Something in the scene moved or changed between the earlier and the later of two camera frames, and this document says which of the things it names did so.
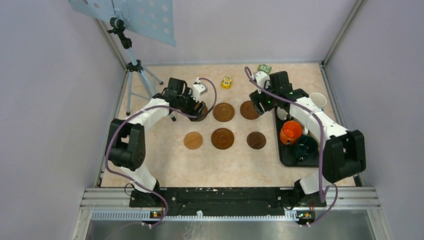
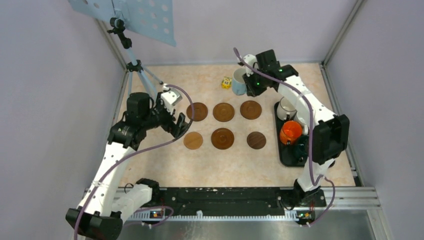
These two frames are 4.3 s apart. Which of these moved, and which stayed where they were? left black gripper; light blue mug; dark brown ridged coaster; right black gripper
Moved: right black gripper; left black gripper; light blue mug
Stayed: dark brown ridged coaster
